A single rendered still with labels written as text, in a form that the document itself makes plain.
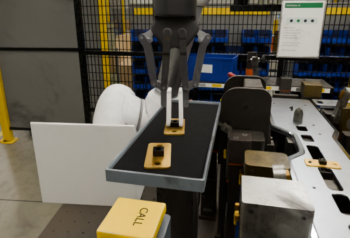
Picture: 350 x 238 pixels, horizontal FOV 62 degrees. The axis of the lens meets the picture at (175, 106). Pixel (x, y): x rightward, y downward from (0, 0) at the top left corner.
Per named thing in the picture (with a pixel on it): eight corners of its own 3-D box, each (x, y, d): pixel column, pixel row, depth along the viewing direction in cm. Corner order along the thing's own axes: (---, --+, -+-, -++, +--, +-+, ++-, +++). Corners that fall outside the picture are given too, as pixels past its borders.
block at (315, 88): (312, 154, 147) (323, 85, 136) (295, 153, 148) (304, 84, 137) (309, 148, 154) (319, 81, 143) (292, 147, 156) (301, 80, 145)
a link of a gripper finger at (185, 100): (182, 79, 55) (198, 79, 55) (182, 104, 56) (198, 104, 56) (182, 80, 53) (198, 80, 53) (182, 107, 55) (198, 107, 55)
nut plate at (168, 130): (184, 135, 53) (184, 129, 53) (163, 135, 53) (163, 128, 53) (185, 120, 61) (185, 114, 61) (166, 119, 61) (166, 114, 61)
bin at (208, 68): (232, 83, 154) (233, 58, 150) (177, 78, 164) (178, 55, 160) (237, 77, 169) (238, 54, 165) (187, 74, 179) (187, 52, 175)
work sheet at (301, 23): (319, 58, 161) (327, -1, 152) (276, 57, 166) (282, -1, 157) (317, 58, 163) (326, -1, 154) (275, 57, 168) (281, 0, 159)
